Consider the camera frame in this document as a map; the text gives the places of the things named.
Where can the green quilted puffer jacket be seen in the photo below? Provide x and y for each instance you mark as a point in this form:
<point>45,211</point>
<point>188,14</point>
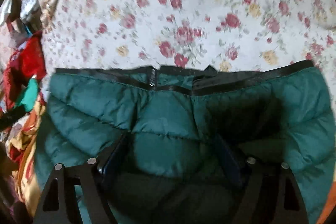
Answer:
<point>172,171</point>

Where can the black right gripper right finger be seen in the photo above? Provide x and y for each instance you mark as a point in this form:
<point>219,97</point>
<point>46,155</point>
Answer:
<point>264,183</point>

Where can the orange red patterned blanket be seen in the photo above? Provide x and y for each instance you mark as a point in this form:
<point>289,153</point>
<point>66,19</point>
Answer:
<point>19,187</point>

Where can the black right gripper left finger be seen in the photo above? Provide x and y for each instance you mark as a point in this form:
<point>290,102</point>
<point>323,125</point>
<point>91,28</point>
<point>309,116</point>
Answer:
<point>59,201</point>

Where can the bright green garment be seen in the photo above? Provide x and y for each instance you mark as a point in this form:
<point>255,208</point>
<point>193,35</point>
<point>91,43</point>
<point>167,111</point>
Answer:
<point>27,98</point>

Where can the floral white bed quilt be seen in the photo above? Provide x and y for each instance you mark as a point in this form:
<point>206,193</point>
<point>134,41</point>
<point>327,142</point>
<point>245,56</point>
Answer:
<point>230,35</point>

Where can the red garment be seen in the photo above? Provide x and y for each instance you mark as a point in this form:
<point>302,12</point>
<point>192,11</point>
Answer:
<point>22,66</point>

